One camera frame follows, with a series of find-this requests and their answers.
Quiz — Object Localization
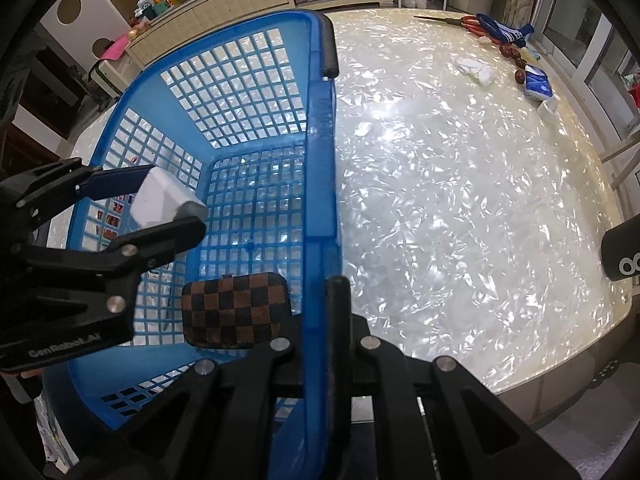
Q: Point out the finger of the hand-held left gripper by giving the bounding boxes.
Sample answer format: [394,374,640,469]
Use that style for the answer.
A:
[0,156,157,241]
[9,214,209,287]

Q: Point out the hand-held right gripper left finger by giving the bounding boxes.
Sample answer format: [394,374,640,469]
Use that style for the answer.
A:
[100,337,306,480]

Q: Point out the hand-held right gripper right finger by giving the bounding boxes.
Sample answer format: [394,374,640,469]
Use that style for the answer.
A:
[324,275,593,480]

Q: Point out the white charger block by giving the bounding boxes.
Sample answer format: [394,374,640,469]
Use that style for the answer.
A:
[131,167,207,231]

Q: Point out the brown checkered case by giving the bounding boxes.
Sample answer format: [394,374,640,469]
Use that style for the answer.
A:
[180,272,294,350]

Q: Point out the blue plastic basket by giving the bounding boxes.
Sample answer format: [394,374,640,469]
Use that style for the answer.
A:
[42,9,347,480]

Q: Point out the pink paper sheet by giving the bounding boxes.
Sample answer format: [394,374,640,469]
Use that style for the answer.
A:
[101,35,132,62]

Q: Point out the white cabinet with round holes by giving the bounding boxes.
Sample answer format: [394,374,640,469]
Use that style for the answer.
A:
[39,0,132,93]

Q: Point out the long cream cabinet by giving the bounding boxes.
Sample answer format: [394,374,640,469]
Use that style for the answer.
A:
[124,0,297,97]

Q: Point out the crumpled white tissue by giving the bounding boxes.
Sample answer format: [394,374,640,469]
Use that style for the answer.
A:
[454,56,497,86]

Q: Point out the black bottle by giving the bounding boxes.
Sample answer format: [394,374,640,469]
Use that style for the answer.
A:
[600,219,640,282]

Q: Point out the blue tissue packet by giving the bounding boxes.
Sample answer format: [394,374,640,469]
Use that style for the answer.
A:
[524,65,554,99]

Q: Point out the blue sock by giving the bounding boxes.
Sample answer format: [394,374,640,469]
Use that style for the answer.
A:
[475,12,536,47]

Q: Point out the red-handled scissors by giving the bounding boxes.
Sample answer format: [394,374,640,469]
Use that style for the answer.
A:
[414,14,502,43]

